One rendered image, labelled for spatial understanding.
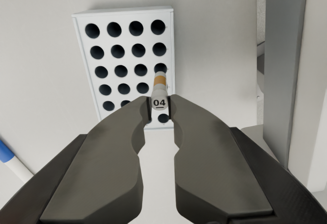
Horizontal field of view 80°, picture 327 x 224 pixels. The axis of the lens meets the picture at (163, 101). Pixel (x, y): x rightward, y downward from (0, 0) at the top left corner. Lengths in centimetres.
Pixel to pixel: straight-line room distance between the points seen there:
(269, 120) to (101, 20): 16
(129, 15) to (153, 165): 22
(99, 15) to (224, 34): 12
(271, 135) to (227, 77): 9
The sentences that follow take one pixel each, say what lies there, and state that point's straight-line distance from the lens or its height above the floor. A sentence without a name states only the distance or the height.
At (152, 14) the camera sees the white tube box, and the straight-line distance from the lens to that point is 18.
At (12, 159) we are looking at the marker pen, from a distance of 36.
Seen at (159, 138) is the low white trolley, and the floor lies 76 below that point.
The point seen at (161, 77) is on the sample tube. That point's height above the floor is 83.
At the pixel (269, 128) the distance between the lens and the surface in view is 18.
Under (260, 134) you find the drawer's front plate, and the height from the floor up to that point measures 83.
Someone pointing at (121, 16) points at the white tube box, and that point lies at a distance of 18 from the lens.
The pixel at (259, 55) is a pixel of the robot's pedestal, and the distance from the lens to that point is 111.
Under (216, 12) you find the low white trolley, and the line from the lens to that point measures 22.
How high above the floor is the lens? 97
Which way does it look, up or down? 61 degrees down
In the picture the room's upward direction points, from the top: 179 degrees clockwise
